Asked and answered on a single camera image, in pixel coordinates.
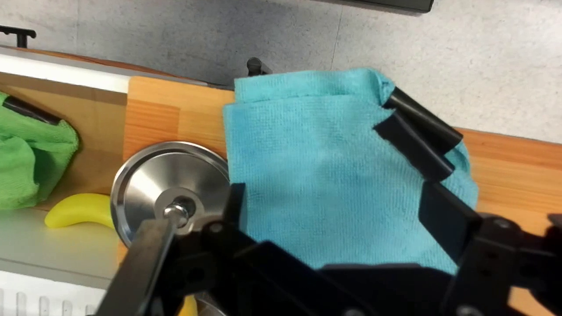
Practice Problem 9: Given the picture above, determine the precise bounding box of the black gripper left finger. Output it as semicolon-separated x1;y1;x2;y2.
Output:
95;181;248;316

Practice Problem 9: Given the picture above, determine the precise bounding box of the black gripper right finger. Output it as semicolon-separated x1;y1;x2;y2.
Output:
374;86;562;316

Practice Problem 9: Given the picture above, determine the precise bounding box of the blue cloth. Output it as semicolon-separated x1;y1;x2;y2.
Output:
221;67;480;277

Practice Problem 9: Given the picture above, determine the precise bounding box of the green cloth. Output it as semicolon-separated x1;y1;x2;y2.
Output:
0;91;81;212

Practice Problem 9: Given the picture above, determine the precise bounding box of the yellow toy fruit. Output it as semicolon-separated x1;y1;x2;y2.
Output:
178;293;200;316

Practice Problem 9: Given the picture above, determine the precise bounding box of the yellow toy banana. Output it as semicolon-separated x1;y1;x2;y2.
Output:
42;191;116;230

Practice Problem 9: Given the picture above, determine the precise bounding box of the white toy sink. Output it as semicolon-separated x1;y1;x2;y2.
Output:
0;46;213;316

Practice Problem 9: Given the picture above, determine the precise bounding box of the steel pot lid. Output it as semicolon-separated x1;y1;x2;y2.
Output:
109;139;232;249

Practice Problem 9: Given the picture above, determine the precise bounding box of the wooden counter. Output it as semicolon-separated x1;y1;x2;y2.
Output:
120;76;562;316

